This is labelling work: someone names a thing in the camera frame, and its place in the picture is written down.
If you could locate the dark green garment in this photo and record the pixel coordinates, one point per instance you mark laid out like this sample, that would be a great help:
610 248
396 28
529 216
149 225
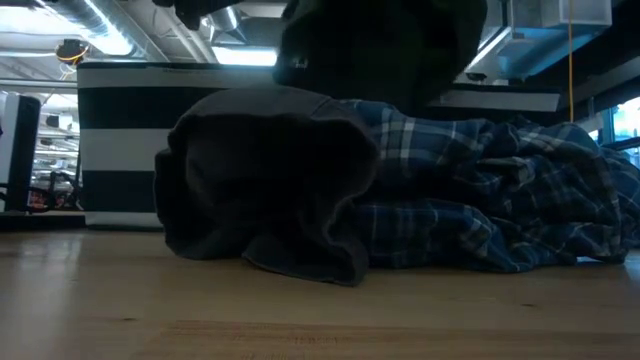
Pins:
380 50

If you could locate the grey sweatshirt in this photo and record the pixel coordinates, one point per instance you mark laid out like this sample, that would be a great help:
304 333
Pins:
260 190

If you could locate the navy white striped fabric basket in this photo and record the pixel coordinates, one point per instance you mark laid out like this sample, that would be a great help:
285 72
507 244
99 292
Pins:
120 145

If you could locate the black and white panel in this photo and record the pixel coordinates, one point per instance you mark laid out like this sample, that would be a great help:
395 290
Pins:
22 150

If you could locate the blue plaid shirt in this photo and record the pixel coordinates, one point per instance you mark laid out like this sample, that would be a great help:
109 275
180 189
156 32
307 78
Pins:
475 210

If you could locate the grey ceiling unit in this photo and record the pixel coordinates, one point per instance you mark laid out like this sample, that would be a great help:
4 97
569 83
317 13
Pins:
540 35

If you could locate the silver ceiling duct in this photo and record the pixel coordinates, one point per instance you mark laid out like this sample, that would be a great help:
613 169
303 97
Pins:
110 25

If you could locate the black frame beam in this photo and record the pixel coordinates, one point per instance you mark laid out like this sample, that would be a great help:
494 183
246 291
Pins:
600 75

